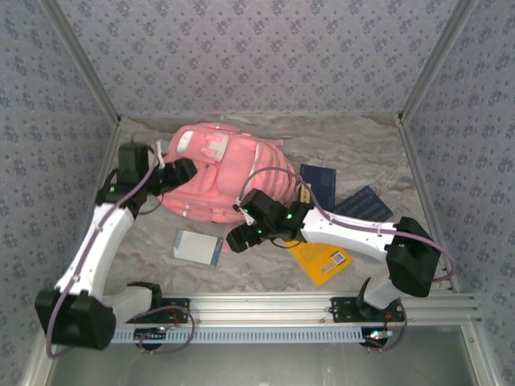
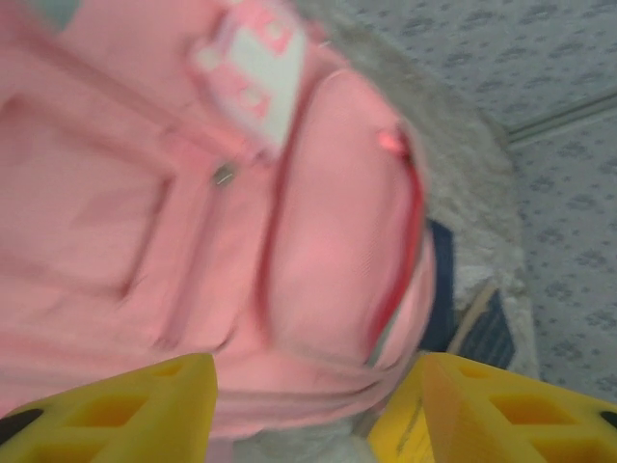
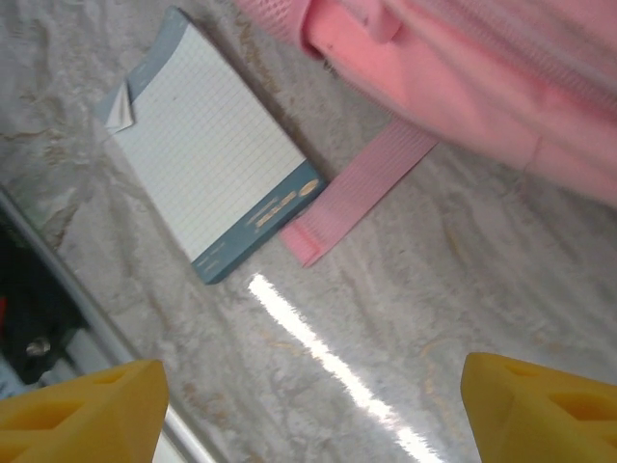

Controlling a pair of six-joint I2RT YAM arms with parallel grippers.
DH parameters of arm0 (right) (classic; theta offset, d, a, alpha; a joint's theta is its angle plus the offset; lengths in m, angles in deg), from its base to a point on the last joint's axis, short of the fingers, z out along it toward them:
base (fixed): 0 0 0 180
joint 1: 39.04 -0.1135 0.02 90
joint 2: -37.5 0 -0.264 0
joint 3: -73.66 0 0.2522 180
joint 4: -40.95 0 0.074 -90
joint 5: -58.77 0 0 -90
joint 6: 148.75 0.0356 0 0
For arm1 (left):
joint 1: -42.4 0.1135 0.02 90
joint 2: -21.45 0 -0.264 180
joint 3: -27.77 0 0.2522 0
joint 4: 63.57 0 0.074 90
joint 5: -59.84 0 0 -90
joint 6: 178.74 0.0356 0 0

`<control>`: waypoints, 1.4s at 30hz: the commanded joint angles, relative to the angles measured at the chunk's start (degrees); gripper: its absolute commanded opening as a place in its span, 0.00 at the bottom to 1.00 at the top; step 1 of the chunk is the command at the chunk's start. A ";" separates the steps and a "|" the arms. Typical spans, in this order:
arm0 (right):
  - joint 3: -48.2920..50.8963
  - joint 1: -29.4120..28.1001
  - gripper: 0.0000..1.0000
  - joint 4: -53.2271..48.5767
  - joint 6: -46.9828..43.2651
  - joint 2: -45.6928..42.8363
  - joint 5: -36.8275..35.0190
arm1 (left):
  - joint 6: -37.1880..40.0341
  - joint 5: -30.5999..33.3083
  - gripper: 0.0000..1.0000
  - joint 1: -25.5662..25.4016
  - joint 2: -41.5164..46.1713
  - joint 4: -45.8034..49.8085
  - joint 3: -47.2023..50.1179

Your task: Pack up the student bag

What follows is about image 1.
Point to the pink backpack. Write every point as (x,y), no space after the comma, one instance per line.
(233,169)

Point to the dark blue book yellow label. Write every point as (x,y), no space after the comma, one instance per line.
(322,181)

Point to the white blue notebook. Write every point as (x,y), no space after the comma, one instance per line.
(197,246)

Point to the dark blue patterned book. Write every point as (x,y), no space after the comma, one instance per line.
(364,205)

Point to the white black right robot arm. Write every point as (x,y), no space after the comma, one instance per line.
(346,231)

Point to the marble pattern table cover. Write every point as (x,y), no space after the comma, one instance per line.
(261,277)

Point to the grey metal panel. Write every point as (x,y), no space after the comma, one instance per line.
(261,366)

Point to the black circuit board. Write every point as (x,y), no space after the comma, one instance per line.
(376,337)
(151,333)

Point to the aluminium side rail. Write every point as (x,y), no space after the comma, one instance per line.
(420,181)
(109,154)

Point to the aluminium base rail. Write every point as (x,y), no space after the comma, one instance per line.
(261,307)

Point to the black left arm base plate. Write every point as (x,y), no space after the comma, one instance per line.
(181,303)

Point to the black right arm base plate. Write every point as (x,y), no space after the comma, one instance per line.
(342,309)

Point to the aluminium frame post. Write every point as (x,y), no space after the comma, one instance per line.
(82,60)
(436,60)

